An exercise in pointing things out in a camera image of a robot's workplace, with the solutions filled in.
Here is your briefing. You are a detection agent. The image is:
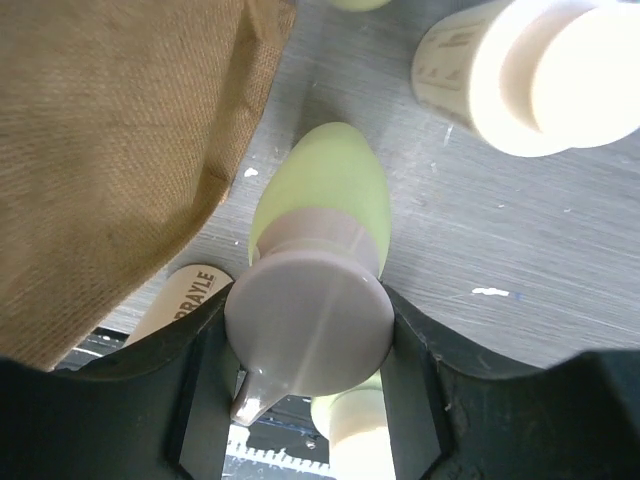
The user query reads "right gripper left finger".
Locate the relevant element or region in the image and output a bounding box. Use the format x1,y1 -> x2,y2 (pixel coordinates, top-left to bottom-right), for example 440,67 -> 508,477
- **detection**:
1,292 -> 239,479

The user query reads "green bottle white cap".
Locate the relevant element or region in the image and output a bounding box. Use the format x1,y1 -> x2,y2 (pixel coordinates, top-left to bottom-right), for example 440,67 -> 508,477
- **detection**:
329,0 -> 390,12

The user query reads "tan canvas tote bag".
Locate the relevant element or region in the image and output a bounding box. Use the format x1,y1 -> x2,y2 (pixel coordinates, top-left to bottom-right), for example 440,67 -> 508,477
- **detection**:
1,1 -> 296,370

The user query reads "green pump dispenser bottle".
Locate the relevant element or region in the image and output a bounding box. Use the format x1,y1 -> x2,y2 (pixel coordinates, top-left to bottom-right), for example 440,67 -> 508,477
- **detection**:
224,122 -> 393,426

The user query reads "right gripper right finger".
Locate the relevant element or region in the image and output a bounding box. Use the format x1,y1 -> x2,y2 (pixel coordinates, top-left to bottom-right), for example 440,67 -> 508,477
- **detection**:
381,292 -> 639,479

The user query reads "cream labelled tall bottle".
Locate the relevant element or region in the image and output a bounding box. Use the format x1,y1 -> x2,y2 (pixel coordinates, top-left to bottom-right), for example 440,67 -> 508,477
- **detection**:
411,1 -> 639,158

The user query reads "olive green bottle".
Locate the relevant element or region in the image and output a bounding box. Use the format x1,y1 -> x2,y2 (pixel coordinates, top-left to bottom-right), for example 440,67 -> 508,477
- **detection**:
311,373 -> 395,479

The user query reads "cream short bottle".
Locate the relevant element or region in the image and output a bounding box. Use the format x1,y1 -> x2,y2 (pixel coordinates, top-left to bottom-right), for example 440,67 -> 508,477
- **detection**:
124,264 -> 233,347

